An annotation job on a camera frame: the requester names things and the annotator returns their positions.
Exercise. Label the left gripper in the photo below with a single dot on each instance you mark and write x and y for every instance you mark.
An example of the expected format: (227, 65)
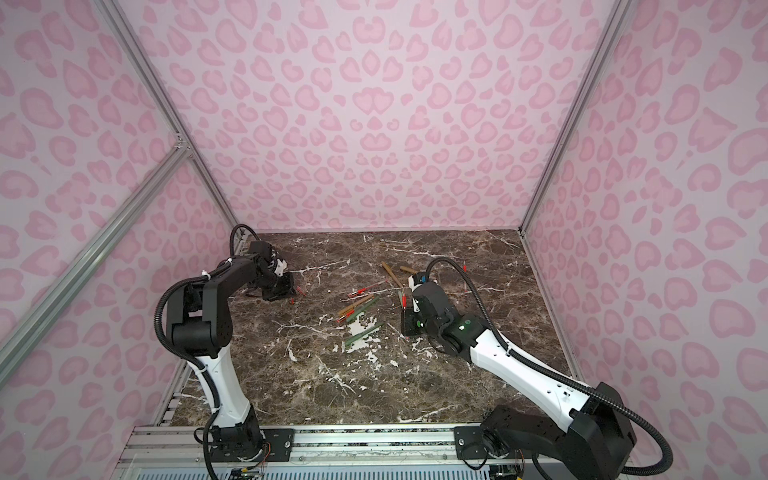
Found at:
(287, 289)

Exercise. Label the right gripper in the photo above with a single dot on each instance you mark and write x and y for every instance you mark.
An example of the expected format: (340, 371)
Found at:
(406, 322)

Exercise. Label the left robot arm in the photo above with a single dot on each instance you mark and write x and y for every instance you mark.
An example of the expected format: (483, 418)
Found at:
(193, 321)

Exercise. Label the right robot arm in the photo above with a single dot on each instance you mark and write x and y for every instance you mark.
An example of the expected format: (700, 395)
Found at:
(591, 439)

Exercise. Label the brown pen long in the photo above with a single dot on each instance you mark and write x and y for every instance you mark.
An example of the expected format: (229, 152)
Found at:
(392, 275)

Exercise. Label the brown pen in cluster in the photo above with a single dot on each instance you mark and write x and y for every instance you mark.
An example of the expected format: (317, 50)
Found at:
(354, 306)

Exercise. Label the green pen front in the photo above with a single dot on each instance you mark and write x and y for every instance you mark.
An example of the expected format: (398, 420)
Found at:
(361, 335)

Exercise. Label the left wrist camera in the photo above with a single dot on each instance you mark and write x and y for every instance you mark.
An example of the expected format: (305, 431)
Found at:
(277, 265)

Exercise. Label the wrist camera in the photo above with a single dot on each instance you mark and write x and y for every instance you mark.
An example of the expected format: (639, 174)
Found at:
(415, 280)
(277, 265)

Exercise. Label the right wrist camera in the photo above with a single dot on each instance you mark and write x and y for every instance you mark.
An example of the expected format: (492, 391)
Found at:
(415, 280)

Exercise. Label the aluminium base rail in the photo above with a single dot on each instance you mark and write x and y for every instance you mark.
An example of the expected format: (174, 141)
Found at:
(386, 451)

